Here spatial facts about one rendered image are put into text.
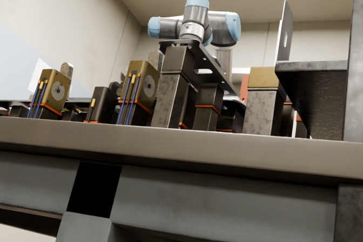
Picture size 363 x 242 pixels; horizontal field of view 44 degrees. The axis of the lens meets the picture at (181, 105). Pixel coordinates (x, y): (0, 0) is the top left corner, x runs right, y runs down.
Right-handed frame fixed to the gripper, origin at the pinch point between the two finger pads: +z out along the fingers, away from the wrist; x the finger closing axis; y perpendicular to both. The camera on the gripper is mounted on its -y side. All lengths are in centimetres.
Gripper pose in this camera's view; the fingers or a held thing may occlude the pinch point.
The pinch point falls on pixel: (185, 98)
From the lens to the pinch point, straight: 134.5
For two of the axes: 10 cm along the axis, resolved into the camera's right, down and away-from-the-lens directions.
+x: -4.2, -4.0, -8.1
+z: -1.8, 9.2, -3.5
